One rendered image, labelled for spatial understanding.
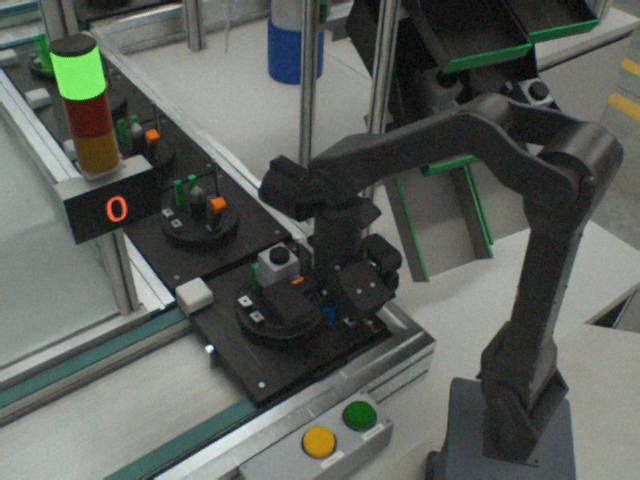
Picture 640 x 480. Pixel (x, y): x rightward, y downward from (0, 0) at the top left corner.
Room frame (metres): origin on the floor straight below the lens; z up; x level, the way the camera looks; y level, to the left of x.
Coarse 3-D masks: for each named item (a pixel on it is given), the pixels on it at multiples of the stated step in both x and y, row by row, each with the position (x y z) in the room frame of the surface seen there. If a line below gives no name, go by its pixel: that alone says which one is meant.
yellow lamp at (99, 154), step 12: (108, 132) 0.62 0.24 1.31; (84, 144) 0.61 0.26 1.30; (96, 144) 0.61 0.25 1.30; (108, 144) 0.62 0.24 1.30; (84, 156) 0.61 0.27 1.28; (96, 156) 0.61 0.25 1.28; (108, 156) 0.61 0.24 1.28; (84, 168) 0.61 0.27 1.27; (96, 168) 0.61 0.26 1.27; (108, 168) 0.61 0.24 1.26
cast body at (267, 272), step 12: (264, 252) 0.66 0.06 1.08; (276, 252) 0.65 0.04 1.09; (288, 252) 0.65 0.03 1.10; (264, 264) 0.64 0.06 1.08; (276, 264) 0.64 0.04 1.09; (288, 264) 0.64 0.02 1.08; (264, 276) 0.65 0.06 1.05; (276, 276) 0.63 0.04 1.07; (288, 276) 0.64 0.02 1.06; (300, 276) 0.65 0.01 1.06
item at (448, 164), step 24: (360, 0) 0.91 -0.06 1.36; (360, 24) 0.91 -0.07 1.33; (408, 24) 0.98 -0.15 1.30; (360, 48) 0.90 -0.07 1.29; (408, 48) 0.93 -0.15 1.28; (408, 72) 0.89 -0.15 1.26; (456, 72) 0.89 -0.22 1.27; (408, 96) 0.85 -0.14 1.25; (408, 120) 0.81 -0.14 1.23; (432, 168) 0.72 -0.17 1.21; (456, 168) 0.75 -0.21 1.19
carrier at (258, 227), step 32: (192, 192) 0.85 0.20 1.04; (224, 192) 0.95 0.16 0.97; (128, 224) 0.84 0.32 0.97; (160, 224) 0.84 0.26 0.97; (192, 224) 0.83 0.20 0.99; (224, 224) 0.83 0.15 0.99; (256, 224) 0.86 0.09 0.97; (160, 256) 0.76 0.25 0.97; (192, 256) 0.77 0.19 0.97; (224, 256) 0.77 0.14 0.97; (256, 256) 0.79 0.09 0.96
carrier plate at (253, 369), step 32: (224, 288) 0.70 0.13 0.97; (192, 320) 0.63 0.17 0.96; (224, 320) 0.63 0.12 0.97; (224, 352) 0.57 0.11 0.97; (256, 352) 0.57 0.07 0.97; (288, 352) 0.57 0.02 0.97; (320, 352) 0.57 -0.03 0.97; (352, 352) 0.59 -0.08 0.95; (256, 384) 0.51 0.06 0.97; (288, 384) 0.52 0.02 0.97
